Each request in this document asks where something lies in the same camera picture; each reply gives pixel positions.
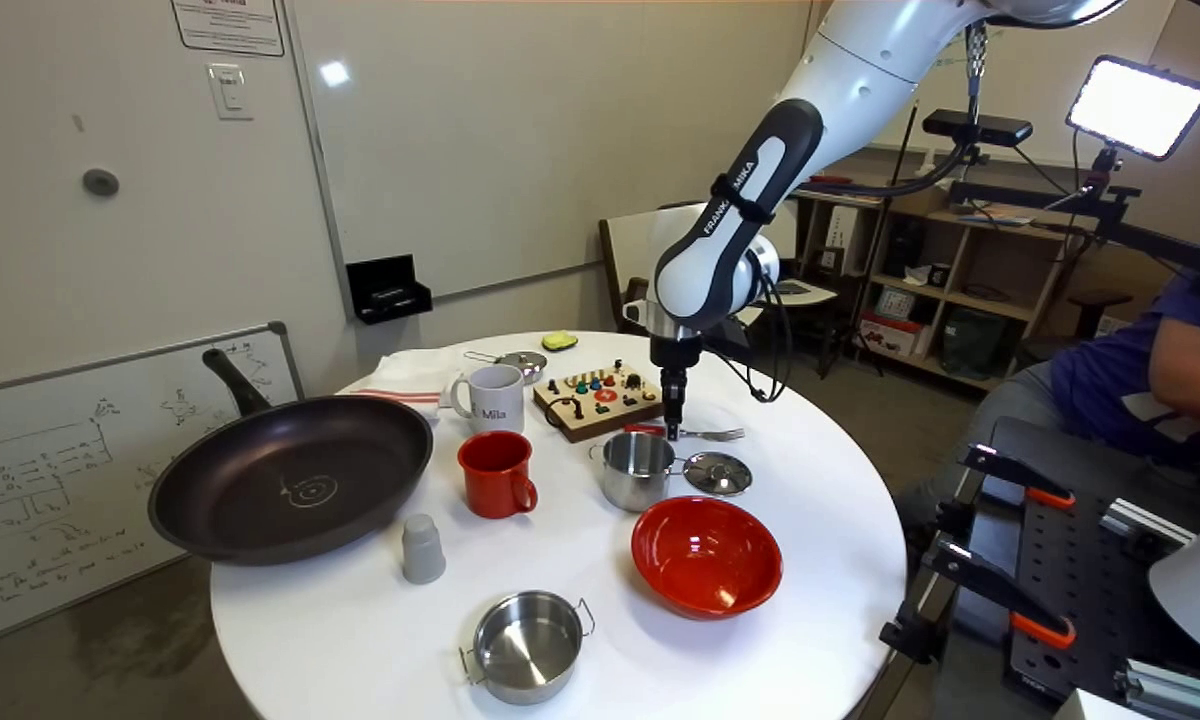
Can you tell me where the white ceramic mug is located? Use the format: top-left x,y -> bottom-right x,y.
452,365 -> 523,430

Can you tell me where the white cloth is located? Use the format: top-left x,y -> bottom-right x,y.
347,348 -> 480,419

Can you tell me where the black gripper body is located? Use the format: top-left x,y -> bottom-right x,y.
651,336 -> 700,398

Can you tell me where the person in blue shirt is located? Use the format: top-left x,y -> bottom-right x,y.
962,267 -> 1200,463

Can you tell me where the small steel pot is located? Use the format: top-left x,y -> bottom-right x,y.
593,430 -> 674,510

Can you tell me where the yellow green sponge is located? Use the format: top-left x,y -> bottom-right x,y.
538,332 -> 581,353

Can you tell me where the red enamel mug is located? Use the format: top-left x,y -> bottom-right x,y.
455,430 -> 537,520

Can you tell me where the red handled fork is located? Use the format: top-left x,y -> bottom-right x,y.
625,419 -> 742,440

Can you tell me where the leaning whiteboard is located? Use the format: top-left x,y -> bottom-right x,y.
0,323 -> 300,633

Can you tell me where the wooden shelf unit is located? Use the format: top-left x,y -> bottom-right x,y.
795,177 -> 1121,386

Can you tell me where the red bowl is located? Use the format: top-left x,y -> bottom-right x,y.
626,496 -> 782,620

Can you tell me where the black clamp with orange handles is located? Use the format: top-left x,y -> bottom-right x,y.
877,440 -> 1085,669

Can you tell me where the bright light panel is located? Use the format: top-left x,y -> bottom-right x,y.
1065,55 -> 1200,159

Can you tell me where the empty steel pot front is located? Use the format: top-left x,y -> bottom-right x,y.
461,586 -> 596,704

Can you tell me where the black frying pan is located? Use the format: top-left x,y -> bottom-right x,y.
149,348 -> 430,563

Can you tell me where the black wall tray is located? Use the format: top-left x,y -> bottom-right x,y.
347,255 -> 430,323

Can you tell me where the wooden switch busy board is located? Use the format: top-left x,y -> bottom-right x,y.
530,358 -> 660,440

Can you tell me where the steel pot lid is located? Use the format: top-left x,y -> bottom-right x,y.
684,450 -> 751,496

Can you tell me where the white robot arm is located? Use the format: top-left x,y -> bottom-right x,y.
646,0 -> 1121,430

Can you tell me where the round steel tin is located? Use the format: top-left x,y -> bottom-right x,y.
496,353 -> 549,384

